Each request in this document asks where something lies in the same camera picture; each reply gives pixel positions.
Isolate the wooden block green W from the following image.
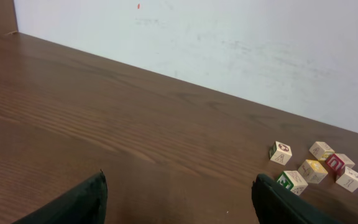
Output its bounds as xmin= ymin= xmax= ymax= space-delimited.
xmin=276 ymin=170 xmax=308 ymax=195

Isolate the wooden block yellow side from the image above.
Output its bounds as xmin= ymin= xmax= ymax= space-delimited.
xmin=309 ymin=141 xmax=335 ymax=161

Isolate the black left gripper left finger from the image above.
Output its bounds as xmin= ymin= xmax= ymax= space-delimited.
xmin=15 ymin=171 xmax=108 ymax=224

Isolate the yellow top wooden block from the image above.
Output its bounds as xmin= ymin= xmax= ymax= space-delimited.
xmin=298 ymin=159 xmax=328 ymax=184

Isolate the plain white wooden block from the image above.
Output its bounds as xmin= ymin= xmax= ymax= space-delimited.
xmin=336 ymin=167 xmax=358 ymax=192

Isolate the wooden block red side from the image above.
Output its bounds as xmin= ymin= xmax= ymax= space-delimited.
xmin=325 ymin=153 xmax=356 ymax=174

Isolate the wooden block with face picture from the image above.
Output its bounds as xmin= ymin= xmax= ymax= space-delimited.
xmin=269 ymin=141 xmax=292 ymax=166

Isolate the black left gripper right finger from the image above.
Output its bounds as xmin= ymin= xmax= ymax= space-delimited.
xmin=252 ymin=174 xmax=338 ymax=224

